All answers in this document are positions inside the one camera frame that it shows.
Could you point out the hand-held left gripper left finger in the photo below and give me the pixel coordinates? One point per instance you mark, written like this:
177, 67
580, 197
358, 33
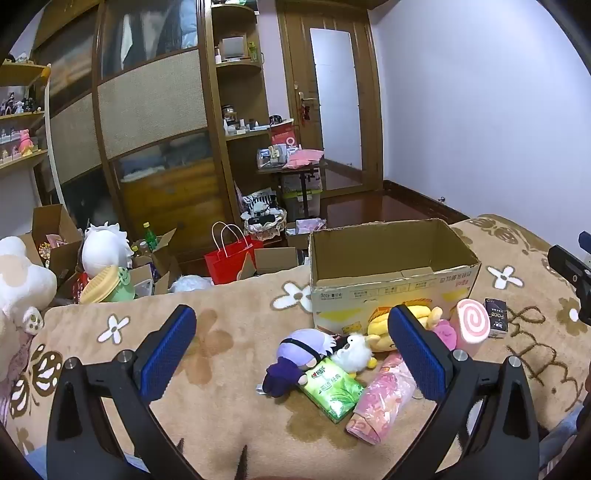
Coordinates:
168, 355

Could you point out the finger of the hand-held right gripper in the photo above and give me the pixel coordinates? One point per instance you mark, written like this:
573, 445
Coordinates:
565, 265
585, 242

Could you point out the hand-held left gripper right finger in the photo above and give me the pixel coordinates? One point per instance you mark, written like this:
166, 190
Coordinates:
418, 355

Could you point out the pink plush toy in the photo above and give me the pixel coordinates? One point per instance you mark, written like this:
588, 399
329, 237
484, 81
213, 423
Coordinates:
445, 334

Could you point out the yellow plush toy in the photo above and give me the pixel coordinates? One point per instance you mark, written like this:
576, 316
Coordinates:
381, 323

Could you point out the pink plastic packet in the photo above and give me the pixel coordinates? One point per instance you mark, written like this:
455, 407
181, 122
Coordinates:
383, 401

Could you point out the white duck plush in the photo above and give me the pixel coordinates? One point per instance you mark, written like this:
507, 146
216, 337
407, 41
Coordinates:
353, 353

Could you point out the printed cardboard box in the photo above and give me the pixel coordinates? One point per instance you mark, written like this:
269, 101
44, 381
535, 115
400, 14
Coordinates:
392, 286

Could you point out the green tissue pack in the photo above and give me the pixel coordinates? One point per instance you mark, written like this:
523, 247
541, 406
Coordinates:
332, 387

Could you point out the purple-haired plush doll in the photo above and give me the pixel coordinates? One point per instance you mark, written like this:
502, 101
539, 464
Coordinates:
295, 355

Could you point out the pink swirl roll plush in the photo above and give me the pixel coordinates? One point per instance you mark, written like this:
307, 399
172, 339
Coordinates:
473, 321

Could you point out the white fluffy plush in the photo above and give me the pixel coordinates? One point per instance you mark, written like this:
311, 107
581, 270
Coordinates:
191, 284

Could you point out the green frog plush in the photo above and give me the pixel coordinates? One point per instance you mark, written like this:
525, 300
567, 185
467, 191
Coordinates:
123, 286

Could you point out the small black box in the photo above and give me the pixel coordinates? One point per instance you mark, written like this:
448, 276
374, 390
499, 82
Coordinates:
496, 318

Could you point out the red paper gift bag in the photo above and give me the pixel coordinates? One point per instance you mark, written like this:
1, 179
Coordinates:
226, 265

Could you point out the green glass bottle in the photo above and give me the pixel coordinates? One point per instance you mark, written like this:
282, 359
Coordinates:
150, 240

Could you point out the white-haired plush head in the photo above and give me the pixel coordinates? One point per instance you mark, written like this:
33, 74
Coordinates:
104, 251

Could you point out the wicker basket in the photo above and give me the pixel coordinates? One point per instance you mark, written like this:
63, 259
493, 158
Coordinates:
265, 228

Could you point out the large white plush toy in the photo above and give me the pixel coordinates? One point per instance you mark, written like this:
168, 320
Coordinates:
23, 281

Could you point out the person's leg in jeans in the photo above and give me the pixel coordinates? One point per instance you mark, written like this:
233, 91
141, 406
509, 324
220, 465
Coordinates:
561, 438

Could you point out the black and white plush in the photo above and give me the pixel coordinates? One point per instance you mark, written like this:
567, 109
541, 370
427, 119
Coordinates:
261, 205

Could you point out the clear plastic storage bin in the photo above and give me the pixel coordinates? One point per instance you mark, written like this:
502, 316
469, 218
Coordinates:
295, 196

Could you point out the small wooden side table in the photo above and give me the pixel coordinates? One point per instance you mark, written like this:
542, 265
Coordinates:
300, 171

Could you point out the pink plastic bag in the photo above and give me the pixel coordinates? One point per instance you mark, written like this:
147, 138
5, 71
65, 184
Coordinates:
302, 158

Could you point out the red paper box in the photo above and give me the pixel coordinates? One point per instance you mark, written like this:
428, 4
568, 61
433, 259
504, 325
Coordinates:
282, 136

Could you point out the wooden wardrobe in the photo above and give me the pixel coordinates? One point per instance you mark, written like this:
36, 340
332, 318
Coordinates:
147, 106

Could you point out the pink figurine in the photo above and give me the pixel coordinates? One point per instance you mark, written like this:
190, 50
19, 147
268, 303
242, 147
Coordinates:
25, 143

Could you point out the wooden door with glass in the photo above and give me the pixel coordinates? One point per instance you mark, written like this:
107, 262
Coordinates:
300, 69

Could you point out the wooden wall shelf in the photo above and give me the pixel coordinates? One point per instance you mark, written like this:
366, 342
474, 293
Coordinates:
23, 120

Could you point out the grey picture frame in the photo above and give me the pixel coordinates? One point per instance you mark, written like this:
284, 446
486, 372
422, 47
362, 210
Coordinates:
233, 47

